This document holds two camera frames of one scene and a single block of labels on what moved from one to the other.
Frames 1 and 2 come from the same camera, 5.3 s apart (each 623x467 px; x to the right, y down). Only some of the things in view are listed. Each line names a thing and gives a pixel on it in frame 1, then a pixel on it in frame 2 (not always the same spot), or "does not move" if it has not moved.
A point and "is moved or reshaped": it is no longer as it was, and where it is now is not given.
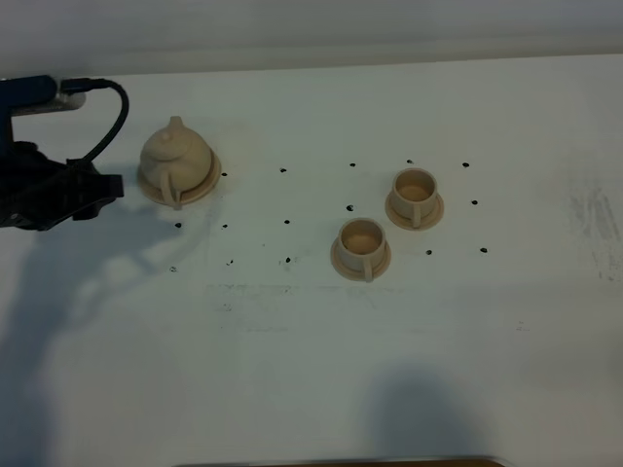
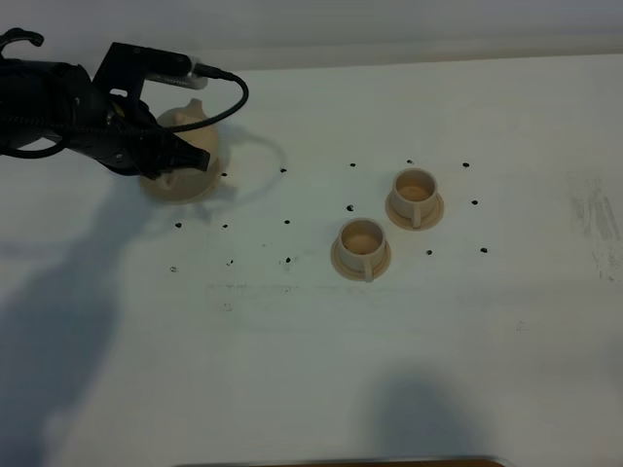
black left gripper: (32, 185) -> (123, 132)
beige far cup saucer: (406, 224) does not move
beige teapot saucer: (155, 191) does not move
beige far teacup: (414, 194) does not move
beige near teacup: (361, 244) does not move
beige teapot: (177, 159) is moved or reshaped
